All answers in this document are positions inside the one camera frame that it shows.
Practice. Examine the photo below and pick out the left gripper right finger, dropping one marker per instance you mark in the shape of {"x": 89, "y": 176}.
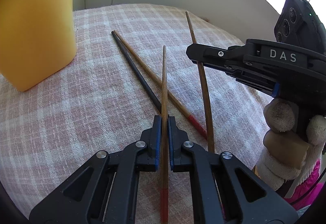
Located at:
{"x": 223, "y": 189}

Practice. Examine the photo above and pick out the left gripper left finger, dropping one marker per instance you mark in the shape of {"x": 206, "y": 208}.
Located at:
{"x": 104, "y": 189}

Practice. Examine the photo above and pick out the red-tipped wooden chopstick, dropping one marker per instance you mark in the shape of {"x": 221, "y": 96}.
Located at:
{"x": 164, "y": 163}
{"x": 207, "y": 107}
{"x": 182, "y": 109}

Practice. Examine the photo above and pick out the black chopstick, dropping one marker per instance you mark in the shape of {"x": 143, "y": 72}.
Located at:
{"x": 137, "y": 73}

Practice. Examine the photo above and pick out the right gloved hand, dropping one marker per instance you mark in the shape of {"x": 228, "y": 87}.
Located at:
{"x": 285, "y": 156}

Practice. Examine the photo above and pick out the pink checkered tablecloth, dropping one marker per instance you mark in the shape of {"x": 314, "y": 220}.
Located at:
{"x": 96, "y": 102}

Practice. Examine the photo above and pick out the yellow plastic container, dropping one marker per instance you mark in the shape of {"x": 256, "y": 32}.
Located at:
{"x": 37, "y": 40}

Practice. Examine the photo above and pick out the black camera box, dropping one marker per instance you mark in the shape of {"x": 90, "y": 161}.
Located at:
{"x": 299, "y": 25}

